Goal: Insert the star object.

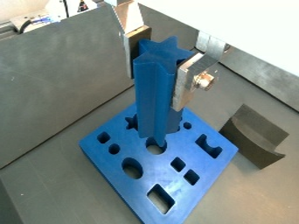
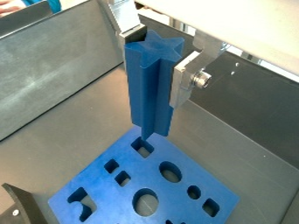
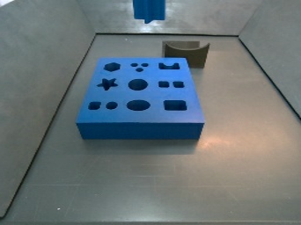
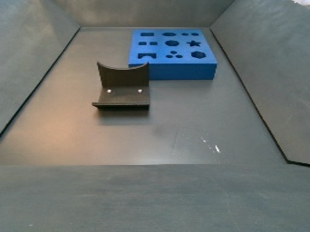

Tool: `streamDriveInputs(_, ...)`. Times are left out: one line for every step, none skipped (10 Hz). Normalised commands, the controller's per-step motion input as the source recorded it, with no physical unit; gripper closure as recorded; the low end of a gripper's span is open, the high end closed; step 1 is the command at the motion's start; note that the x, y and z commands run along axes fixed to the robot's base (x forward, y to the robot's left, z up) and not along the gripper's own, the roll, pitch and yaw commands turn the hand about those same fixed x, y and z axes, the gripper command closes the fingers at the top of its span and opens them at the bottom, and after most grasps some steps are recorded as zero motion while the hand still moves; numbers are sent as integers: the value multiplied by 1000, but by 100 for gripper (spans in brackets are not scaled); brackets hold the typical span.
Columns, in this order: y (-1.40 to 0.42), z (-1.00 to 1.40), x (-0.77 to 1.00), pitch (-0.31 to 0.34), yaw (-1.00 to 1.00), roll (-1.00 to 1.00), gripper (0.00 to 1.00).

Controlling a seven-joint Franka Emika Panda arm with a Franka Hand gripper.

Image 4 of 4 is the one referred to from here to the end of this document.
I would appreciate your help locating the blue foam shape-sorter block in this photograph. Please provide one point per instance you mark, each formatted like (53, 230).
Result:
(178, 54)

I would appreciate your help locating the black curved plastic holder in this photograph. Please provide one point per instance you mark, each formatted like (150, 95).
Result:
(125, 87)

